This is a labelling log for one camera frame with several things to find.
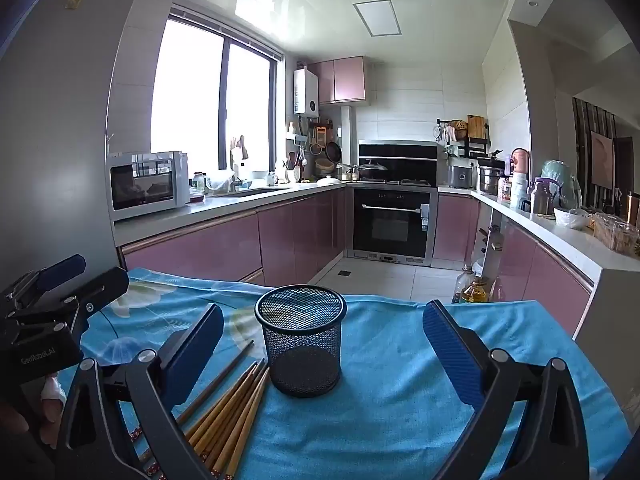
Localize hanging utensil rack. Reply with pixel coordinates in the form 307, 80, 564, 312
285, 120, 343, 181

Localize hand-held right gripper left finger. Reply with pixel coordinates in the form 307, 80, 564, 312
55, 302, 226, 480

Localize person's left hand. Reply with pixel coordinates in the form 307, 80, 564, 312
0, 374, 68, 451

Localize framed wall picture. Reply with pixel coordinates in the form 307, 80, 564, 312
591, 130, 617, 186

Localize green food cover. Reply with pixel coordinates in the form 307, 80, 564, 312
540, 160, 583, 208

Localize wok with lid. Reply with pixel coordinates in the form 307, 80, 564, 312
357, 159, 388, 181

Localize bundle of wooden chopsticks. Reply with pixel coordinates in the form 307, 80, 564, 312
131, 340, 271, 480

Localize built-in black oven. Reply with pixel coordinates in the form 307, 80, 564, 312
352, 187, 433, 261

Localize steel stock pot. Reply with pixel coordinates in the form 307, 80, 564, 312
479, 157, 506, 196

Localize black wall rack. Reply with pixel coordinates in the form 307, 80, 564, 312
437, 115, 491, 158

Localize pink lower cabinets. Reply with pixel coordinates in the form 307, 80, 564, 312
117, 187, 351, 288
432, 190, 596, 341

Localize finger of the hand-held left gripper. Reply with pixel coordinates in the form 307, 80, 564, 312
10, 266, 131, 348
0, 254, 87, 318

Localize kitchen window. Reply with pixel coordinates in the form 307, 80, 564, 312
150, 5, 283, 173

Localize grey refrigerator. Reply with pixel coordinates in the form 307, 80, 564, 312
0, 0, 153, 291

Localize black mesh utensil holder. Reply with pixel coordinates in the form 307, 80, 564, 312
255, 285, 348, 398

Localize ceiling light panel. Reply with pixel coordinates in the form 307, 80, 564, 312
352, 1, 402, 37

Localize white water heater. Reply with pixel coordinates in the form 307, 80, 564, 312
293, 66, 320, 115

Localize white microwave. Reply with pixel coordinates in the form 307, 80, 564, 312
106, 151, 191, 223

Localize silver rice cooker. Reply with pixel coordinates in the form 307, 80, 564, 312
447, 162, 478, 190

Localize white bowl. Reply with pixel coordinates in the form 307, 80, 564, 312
554, 208, 591, 231

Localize clear plastic food container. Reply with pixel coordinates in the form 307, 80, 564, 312
592, 212, 640, 253

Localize black range hood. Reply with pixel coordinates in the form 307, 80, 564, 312
358, 140, 439, 183

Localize white bottle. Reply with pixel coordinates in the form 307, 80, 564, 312
510, 172, 528, 208

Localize pink upper cabinet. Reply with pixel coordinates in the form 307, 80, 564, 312
307, 56, 371, 106

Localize steel kettle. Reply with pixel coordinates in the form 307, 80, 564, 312
530, 177, 553, 216

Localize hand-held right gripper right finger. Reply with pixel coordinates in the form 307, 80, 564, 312
422, 300, 591, 480

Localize blue floral tablecloth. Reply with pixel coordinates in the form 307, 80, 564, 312
80, 266, 633, 480

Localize white kitchen countertop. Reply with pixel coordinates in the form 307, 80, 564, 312
112, 180, 640, 283

